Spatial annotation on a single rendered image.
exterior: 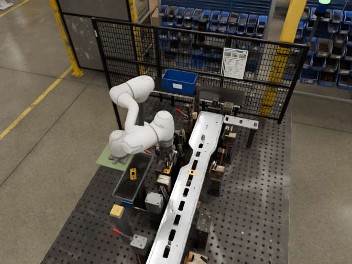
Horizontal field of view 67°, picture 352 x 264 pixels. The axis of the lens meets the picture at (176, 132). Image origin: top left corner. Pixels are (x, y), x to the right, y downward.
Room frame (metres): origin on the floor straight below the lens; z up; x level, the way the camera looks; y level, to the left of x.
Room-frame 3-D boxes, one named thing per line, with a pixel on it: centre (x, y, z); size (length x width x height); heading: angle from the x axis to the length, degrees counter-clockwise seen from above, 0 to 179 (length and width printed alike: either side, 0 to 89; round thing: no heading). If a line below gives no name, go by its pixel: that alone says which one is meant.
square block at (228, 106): (1.76, -0.47, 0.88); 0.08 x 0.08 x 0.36; 71
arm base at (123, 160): (1.49, 0.51, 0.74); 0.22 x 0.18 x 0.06; 157
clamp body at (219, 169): (1.10, -0.29, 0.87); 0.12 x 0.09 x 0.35; 71
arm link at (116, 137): (1.52, 0.49, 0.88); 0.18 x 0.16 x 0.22; 126
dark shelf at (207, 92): (2.01, -0.21, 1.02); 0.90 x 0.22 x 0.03; 71
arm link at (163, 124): (0.97, 0.07, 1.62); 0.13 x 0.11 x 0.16; 126
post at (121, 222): (0.74, 0.36, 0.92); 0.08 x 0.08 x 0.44; 71
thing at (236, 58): (2.03, -0.53, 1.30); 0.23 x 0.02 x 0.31; 71
